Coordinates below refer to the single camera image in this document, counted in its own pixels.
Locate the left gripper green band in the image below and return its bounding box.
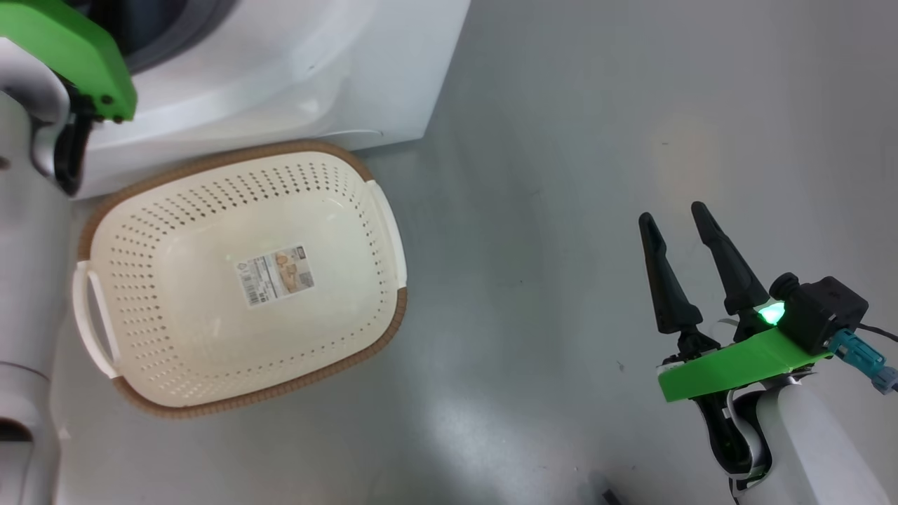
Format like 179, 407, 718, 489
0, 0, 138, 197

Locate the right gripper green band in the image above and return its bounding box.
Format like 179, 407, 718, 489
638, 201, 837, 404

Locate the grey rubber door gasket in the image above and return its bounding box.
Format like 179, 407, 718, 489
119, 0, 243, 74

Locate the white front-load washing machine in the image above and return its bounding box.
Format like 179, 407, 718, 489
70, 0, 471, 201

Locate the basket product label sticker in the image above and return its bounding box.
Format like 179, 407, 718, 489
236, 243, 315, 308

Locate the cream perforated laundry basket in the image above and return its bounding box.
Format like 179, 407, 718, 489
72, 139, 409, 420

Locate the teal right camera cable connector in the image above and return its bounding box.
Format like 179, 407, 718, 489
828, 330, 898, 393

